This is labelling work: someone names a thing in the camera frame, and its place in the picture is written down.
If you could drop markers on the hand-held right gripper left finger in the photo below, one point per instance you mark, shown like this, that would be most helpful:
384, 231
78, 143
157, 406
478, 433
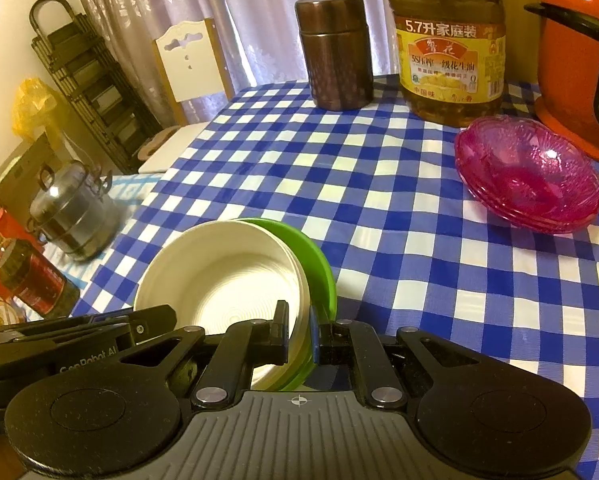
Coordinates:
282, 335

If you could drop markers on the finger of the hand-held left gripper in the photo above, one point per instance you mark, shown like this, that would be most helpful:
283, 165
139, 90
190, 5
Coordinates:
79, 322
154, 321

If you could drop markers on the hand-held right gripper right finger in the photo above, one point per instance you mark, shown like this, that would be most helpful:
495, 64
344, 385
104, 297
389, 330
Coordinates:
319, 345

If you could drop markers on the green plastic bowl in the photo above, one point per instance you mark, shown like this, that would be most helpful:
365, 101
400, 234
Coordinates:
313, 265

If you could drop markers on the white plastic bowl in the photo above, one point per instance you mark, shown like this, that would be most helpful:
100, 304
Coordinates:
219, 280

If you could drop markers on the red-label dark bottle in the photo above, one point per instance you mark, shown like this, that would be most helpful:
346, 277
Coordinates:
24, 270

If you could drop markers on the stacked steel steamer pot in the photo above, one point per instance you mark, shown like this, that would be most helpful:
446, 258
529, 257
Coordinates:
74, 210

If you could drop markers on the brown cardboard box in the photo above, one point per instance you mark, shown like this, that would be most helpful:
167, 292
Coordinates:
19, 170

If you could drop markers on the blue white checkered tablecloth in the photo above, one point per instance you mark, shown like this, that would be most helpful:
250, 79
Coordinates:
379, 185

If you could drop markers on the yellow plastic bag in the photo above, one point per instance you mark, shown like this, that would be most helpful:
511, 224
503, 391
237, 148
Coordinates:
31, 110

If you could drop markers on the black folding rack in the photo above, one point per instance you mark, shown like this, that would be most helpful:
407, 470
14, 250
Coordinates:
94, 90

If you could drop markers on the white wooden chair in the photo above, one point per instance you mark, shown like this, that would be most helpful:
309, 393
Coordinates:
194, 65

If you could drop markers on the brown metal canister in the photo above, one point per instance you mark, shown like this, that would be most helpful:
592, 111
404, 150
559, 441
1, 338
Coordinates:
337, 55

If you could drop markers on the large cooking oil bottle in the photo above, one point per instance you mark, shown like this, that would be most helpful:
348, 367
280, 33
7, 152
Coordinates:
449, 60

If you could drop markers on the wooden panel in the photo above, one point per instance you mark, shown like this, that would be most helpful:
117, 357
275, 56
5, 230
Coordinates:
522, 35

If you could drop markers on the red electric pressure cooker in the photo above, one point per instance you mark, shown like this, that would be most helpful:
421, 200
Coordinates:
574, 60

